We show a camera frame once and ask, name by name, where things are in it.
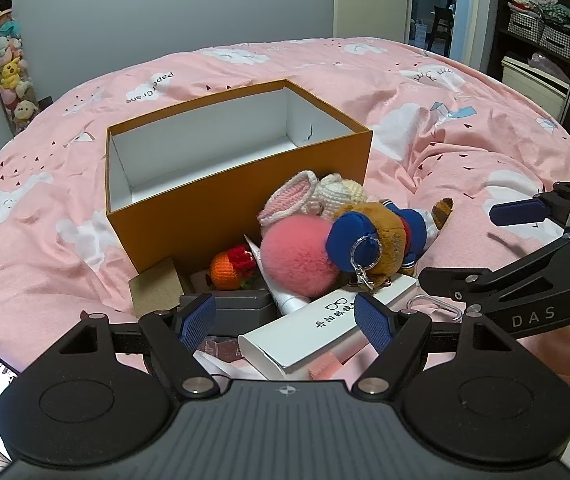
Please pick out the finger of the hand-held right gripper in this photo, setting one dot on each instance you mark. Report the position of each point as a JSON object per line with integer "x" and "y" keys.
{"x": 540, "y": 270}
{"x": 515, "y": 212}

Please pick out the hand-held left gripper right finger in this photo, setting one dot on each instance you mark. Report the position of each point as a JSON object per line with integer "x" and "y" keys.
{"x": 372, "y": 322}

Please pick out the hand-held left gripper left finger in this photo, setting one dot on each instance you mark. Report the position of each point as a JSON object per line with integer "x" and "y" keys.
{"x": 197, "y": 320}

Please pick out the picture card pack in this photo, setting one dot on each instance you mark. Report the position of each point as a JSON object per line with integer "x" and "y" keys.
{"x": 222, "y": 350}

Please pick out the dark grey textured box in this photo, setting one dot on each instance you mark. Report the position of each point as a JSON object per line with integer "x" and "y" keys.
{"x": 245, "y": 305}

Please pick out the small tan cardboard box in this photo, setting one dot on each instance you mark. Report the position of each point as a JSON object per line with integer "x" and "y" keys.
{"x": 155, "y": 285}

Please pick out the orange crochet fruit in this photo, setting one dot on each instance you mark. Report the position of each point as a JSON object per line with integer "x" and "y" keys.
{"x": 225, "y": 270}

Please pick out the white glasses box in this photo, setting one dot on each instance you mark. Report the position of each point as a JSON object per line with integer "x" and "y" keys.
{"x": 315, "y": 335}

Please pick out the brown plush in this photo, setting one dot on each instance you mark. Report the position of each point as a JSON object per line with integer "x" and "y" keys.
{"x": 390, "y": 225}

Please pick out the pink fluffy pompom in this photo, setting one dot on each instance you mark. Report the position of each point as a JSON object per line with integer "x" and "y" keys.
{"x": 295, "y": 255}

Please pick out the orange cardboard box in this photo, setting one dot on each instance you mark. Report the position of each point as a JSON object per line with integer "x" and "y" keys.
{"x": 190, "y": 210}

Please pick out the white pink crochet bunny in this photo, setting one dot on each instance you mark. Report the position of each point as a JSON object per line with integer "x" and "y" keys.
{"x": 290, "y": 195}

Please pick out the white printed card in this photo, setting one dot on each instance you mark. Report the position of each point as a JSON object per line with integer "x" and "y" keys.
{"x": 235, "y": 367}

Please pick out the white tube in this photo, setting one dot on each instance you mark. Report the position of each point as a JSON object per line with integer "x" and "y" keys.
{"x": 290, "y": 304}

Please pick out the white storage bin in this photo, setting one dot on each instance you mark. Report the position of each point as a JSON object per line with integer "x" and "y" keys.
{"x": 530, "y": 85}

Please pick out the checked storage basket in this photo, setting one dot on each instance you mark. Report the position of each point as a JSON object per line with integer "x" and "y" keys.
{"x": 560, "y": 41}
{"x": 525, "y": 26}

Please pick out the dark wardrobe shelf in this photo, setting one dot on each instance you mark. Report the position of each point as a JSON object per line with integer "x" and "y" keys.
{"x": 500, "y": 35}

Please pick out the dark chair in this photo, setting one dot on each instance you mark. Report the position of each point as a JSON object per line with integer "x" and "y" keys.
{"x": 442, "y": 25}

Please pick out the pink cloud print bedcover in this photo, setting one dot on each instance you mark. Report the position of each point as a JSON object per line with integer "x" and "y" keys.
{"x": 65, "y": 160}

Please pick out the pile of folded clothes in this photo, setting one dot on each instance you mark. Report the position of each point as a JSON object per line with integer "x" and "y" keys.
{"x": 540, "y": 5}

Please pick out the room door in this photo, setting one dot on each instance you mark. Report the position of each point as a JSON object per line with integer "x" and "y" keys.
{"x": 380, "y": 5}

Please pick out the small black object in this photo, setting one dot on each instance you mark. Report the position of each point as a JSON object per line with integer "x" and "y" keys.
{"x": 45, "y": 102}

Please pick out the column of plush toys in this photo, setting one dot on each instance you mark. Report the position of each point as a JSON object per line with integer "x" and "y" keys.
{"x": 10, "y": 75}

